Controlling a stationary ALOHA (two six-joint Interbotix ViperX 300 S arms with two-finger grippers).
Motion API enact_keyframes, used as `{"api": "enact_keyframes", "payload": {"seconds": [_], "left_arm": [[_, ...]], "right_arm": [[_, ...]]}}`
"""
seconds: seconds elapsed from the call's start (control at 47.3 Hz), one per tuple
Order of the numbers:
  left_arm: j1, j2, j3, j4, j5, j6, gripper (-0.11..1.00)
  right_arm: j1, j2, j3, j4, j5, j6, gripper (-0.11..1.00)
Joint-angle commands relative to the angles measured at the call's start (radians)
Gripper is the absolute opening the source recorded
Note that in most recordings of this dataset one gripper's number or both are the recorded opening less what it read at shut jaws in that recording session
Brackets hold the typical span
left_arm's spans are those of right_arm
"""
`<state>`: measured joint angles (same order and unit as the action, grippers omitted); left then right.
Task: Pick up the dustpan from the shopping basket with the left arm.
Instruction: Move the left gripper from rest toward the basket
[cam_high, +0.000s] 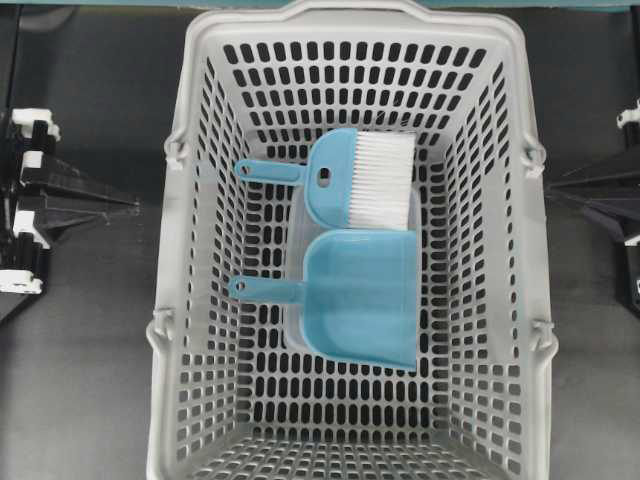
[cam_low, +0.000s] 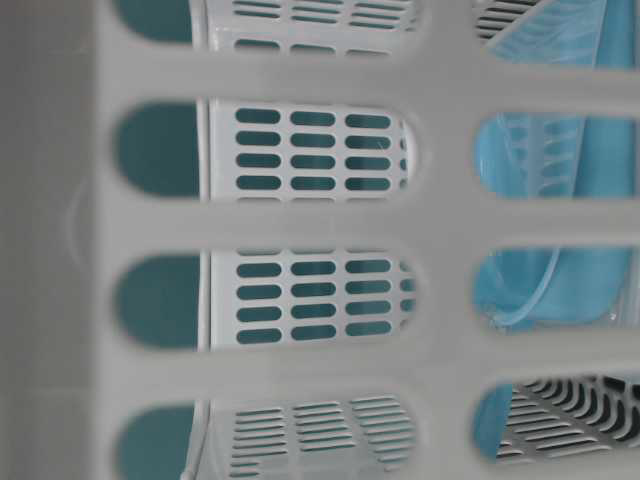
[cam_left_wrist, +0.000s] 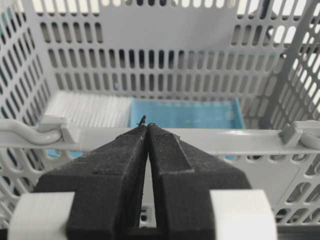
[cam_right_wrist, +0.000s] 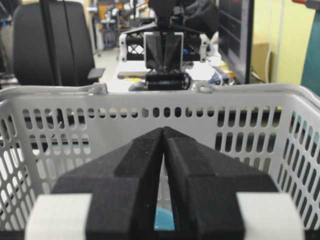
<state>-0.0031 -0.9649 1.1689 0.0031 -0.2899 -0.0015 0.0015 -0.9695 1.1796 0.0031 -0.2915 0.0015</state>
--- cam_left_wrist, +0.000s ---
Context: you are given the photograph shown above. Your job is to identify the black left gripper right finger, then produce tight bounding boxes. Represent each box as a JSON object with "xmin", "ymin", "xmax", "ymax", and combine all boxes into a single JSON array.
[{"xmin": 147, "ymin": 123, "xmax": 251, "ymax": 240}]

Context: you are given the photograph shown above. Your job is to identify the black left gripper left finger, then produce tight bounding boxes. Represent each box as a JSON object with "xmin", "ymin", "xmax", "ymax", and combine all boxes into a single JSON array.
[{"xmin": 34, "ymin": 119, "xmax": 148, "ymax": 240}]

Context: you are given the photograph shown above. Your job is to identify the white dustpan brush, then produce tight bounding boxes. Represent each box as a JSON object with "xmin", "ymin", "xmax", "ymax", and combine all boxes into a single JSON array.
[{"xmin": 44, "ymin": 91, "xmax": 133, "ymax": 128}]

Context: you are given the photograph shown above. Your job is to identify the grey plastic shopping basket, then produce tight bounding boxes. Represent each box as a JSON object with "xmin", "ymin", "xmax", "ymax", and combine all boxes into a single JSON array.
[{"xmin": 0, "ymin": 0, "xmax": 320, "ymax": 240}]

